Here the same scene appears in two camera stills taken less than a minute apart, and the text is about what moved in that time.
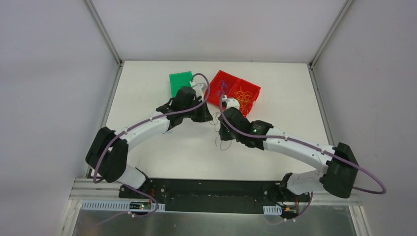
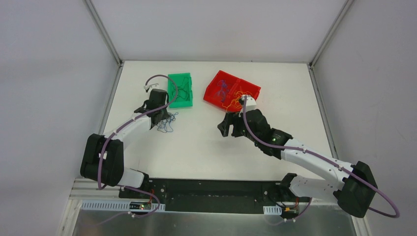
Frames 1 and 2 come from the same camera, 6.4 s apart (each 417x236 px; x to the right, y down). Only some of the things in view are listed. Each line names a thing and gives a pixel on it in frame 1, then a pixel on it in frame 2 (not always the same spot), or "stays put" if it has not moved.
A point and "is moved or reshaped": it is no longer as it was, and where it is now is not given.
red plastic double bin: [243, 92] stays put
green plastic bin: [177, 80] stays put
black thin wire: [215, 129] is moved or reshaped
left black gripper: [201, 115] to [159, 115]
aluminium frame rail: [86, 189] stays put
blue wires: [223, 88] stays put
